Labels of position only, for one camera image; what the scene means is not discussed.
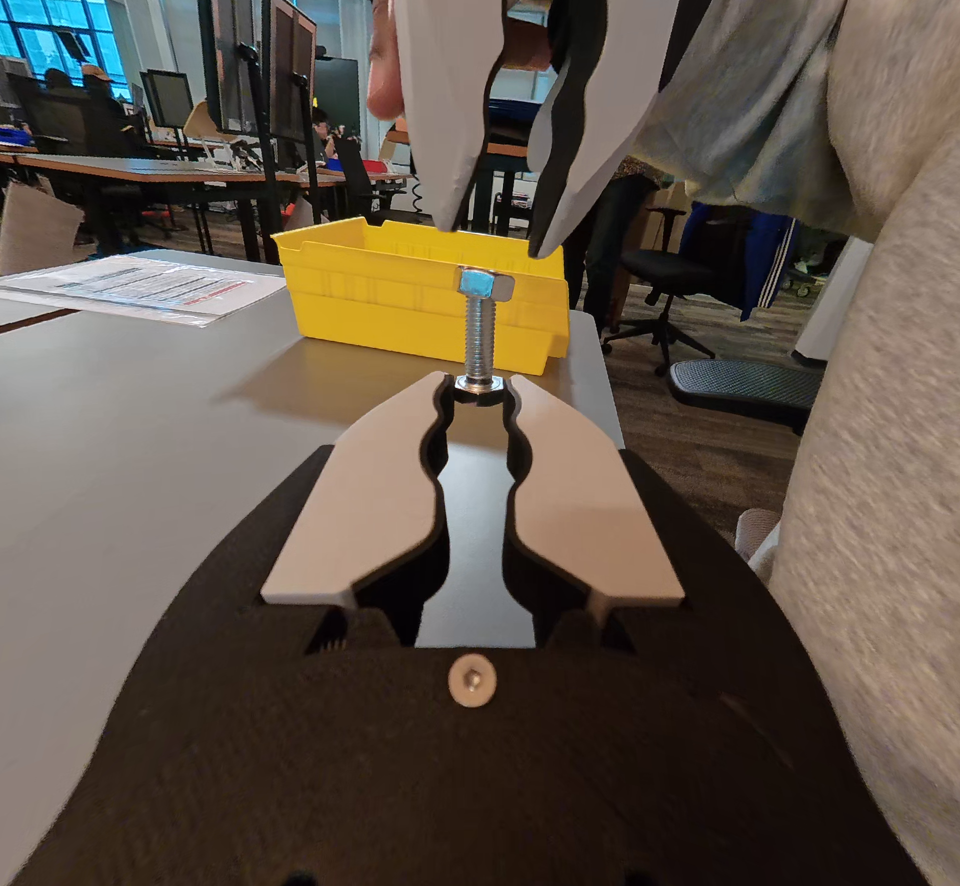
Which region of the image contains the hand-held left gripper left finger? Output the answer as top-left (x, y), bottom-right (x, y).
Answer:
top-left (261, 371), bottom-right (453, 643)

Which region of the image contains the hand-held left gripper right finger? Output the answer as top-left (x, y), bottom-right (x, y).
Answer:
top-left (504, 374), bottom-right (687, 641)

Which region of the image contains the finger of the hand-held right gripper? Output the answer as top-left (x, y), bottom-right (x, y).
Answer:
top-left (527, 0), bottom-right (741, 260)
top-left (392, 0), bottom-right (541, 233)

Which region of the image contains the steel hex nut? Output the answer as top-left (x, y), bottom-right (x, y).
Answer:
top-left (453, 375), bottom-right (507, 408)

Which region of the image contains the steel hex bolt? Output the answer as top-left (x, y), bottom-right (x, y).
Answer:
top-left (455, 266), bottom-right (516, 381)

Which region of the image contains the person's right forearm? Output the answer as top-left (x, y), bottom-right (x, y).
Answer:
top-left (633, 0), bottom-right (960, 242)

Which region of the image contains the grey desk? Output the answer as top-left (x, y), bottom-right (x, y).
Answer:
top-left (0, 249), bottom-right (627, 880)

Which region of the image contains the long wooden-edged desk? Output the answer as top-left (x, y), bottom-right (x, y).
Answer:
top-left (0, 150), bottom-right (414, 261)

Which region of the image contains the stack of blue mats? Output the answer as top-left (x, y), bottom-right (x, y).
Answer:
top-left (487, 99), bottom-right (552, 128)

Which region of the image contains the black mesh chair seat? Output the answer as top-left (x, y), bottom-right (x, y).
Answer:
top-left (667, 359), bottom-right (826, 437)

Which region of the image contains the yellow plastic bin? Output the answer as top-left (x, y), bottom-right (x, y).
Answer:
top-left (271, 217), bottom-right (571, 377)

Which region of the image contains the black office chair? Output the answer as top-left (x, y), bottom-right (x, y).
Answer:
top-left (602, 205), bottom-right (717, 377)

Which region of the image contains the blue striped jacket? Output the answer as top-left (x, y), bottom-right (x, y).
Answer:
top-left (678, 202), bottom-right (800, 322)

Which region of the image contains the small black monitor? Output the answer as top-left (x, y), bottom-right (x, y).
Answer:
top-left (140, 69), bottom-right (195, 130)

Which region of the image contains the person's torso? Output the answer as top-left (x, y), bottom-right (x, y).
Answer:
top-left (737, 99), bottom-right (960, 886)

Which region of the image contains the laminated paper sheet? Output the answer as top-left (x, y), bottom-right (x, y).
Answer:
top-left (0, 254), bottom-right (288, 328)

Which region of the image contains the grey cardboard sheet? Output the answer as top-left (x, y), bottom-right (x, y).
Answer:
top-left (0, 181), bottom-right (85, 277)

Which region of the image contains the dark wall screen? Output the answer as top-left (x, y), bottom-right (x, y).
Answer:
top-left (315, 57), bottom-right (363, 139)

